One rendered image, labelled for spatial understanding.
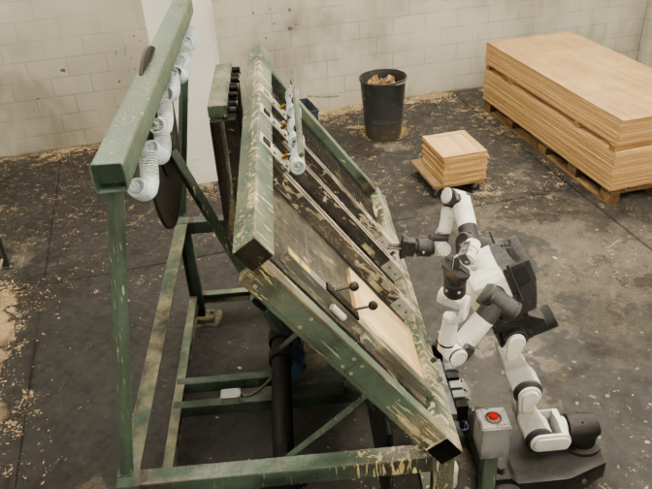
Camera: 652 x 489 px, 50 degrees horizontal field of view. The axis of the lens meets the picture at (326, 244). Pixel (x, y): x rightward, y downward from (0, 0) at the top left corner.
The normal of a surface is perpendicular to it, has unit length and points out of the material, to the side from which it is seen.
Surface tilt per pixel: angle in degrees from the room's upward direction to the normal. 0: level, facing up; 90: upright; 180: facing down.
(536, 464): 0
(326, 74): 90
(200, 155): 90
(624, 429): 0
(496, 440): 90
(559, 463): 0
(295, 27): 90
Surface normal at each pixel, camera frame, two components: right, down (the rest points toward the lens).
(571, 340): -0.05, -0.85
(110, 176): 0.07, 0.53
